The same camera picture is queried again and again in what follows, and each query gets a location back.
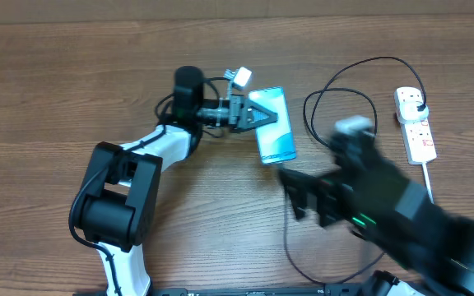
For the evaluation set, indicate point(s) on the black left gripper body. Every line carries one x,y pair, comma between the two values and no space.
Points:
235,105

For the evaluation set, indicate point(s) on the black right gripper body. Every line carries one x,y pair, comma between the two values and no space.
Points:
344,209

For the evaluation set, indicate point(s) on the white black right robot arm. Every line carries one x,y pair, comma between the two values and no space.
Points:
438,245

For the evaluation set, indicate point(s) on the Galaxy smartphone blue screen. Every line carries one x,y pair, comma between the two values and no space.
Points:
275,140

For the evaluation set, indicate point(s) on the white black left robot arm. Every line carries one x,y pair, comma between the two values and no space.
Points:
115,204

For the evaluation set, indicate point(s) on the white charger plug adapter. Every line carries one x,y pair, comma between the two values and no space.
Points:
409,112

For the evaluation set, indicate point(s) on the brown cardboard backdrop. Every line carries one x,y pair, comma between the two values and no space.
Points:
54,11

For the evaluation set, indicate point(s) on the white power strip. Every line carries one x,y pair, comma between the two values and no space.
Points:
418,139

